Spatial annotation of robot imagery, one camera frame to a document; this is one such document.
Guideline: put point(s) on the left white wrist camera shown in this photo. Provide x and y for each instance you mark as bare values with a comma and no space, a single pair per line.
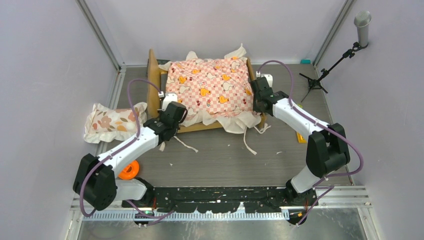
166,98

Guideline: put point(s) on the grey microphone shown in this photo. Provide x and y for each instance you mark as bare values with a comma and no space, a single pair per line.
361,22

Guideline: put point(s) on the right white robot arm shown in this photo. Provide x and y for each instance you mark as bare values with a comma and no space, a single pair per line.
326,150

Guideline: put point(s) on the wooden pet bed frame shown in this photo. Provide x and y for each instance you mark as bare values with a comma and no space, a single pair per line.
152,86

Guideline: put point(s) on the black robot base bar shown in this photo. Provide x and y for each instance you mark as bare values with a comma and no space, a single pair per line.
223,200

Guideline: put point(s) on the teal small block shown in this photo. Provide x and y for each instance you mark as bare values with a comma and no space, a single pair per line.
305,61

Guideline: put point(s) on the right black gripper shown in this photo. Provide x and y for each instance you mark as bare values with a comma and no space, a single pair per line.
256,108

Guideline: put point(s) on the pink checkered duck blanket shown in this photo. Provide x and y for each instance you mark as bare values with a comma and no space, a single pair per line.
212,92

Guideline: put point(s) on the orange plastic arch piece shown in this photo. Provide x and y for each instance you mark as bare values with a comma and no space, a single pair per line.
130,171

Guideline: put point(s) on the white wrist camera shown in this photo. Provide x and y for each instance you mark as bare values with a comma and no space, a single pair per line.
268,77
166,98

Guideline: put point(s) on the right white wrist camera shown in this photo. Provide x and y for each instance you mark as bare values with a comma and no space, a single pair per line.
268,77

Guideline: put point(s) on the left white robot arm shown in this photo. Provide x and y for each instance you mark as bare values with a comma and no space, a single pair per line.
97,179

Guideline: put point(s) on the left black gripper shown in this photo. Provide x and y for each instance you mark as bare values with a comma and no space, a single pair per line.
161,113

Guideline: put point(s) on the yellow toy window block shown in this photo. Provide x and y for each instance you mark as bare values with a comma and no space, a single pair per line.
300,138

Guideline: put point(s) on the white floral pillow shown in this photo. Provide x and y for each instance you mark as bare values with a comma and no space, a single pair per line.
104,124

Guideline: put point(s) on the black microphone tripod stand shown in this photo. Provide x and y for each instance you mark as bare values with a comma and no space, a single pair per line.
315,83

